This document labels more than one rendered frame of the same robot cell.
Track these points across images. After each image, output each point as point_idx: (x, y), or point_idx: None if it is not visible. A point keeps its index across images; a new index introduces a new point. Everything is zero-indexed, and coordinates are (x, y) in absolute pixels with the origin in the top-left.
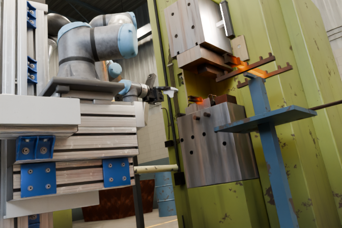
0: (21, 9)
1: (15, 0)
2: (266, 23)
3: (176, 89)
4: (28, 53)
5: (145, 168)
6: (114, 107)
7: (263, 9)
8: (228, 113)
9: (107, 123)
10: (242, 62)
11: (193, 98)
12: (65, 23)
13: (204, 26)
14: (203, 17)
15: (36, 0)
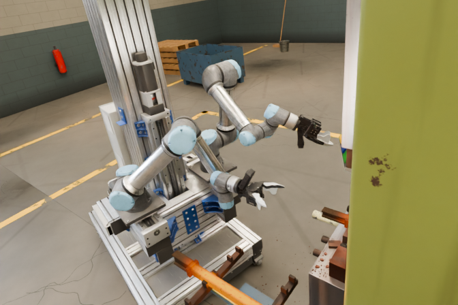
0: (133, 131)
1: (130, 124)
2: (358, 253)
3: (263, 205)
4: (150, 151)
5: (330, 222)
6: (135, 227)
7: (367, 210)
8: (309, 286)
9: (136, 233)
10: (198, 276)
11: (330, 215)
12: (204, 87)
13: (352, 110)
14: (355, 84)
15: (146, 110)
